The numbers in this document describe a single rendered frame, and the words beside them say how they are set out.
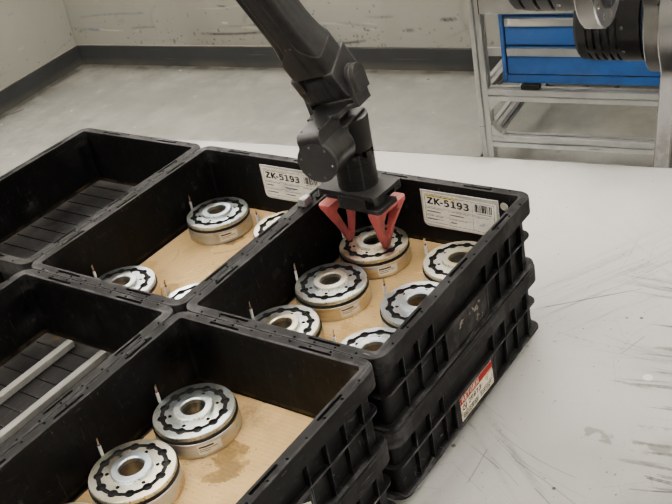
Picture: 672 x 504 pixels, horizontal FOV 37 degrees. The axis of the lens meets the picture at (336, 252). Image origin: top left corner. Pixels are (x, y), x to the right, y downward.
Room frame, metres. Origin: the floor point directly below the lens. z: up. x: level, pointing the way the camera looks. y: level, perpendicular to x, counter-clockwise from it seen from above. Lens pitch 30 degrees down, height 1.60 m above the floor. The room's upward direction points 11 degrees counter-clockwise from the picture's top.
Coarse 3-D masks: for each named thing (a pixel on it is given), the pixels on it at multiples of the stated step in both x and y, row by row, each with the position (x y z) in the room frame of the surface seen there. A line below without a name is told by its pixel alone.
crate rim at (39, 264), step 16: (192, 160) 1.54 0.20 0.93; (272, 160) 1.48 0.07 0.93; (288, 160) 1.46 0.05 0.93; (160, 176) 1.49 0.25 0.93; (144, 192) 1.45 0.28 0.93; (112, 208) 1.41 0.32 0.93; (96, 224) 1.37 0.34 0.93; (272, 224) 1.26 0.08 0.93; (64, 240) 1.34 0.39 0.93; (256, 240) 1.22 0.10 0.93; (48, 256) 1.30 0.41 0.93; (240, 256) 1.19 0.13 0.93; (48, 272) 1.25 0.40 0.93; (64, 272) 1.24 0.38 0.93; (112, 288) 1.17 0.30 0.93; (128, 288) 1.16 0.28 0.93; (176, 304) 1.10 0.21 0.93
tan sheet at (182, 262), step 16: (256, 224) 1.46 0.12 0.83; (176, 240) 1.46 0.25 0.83; (192, 240) 1.45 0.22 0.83; (240, 240) 1.41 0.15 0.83; (160, 256) 1.41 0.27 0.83; (176, 256) 1.40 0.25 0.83; (192, 256) 1.39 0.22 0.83; (208, 256) 1.38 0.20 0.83; (224, 256) 1.37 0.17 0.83; (160, 272) 1.36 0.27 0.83; (176, 272) 1.35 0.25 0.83; (192, 272) 1.34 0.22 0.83; (208, 272) 1.34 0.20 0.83; (160, 288) 1.32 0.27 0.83; (176, 288) 1.31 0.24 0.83
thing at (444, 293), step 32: (480, 192) 1.24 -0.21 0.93; (512, 192) 1.22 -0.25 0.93; (288, 224) 1.25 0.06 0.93; (512, 224) 1.15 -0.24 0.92; (256, 256) 1.19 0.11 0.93; (480, 256) 1.08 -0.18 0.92; (448, 288) 1.02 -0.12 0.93; (224, 320) 1.04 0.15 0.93; (416, 320) 0.96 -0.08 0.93; (352, 352) 0.92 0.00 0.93; (384, 352) 0.91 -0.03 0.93
